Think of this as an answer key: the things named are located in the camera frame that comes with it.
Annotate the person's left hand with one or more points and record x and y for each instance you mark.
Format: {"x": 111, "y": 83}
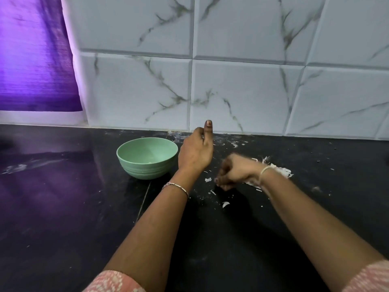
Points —
{"x": 194, "y": 152}

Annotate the person's right hand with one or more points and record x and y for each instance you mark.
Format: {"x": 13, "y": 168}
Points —
{"x": 237, "y": 170}

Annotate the mint green bowl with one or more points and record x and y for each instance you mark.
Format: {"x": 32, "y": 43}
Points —
{"x": 147, "y": 157}

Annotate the person's right forearm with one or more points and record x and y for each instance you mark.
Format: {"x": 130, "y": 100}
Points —
{"x": 322, "y": 225}

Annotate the person's left forearm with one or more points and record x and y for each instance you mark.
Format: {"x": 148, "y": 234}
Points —
{"x": 149, "y": 240}

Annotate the small fallen garlic piece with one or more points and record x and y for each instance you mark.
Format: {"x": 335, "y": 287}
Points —
{"x": 225, "y": 204}

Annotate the pile of white garlic peels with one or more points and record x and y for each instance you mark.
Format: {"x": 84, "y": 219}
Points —
{"x": 276, "y": 171}

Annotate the pink patterned left sleeve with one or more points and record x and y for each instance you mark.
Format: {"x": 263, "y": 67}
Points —
{"x": 114, "y": 281}

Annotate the pink patterned sleeve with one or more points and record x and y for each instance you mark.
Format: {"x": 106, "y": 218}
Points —
{"x": 368, "y": 276}
{"x": 114, "y": 281}

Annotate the pink patterned right sleeve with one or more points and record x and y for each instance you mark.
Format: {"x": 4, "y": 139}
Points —
{"x": 368, "y": 276}

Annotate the purple cloth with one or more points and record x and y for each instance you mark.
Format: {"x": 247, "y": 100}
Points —
{"x": 36, "y": 54}

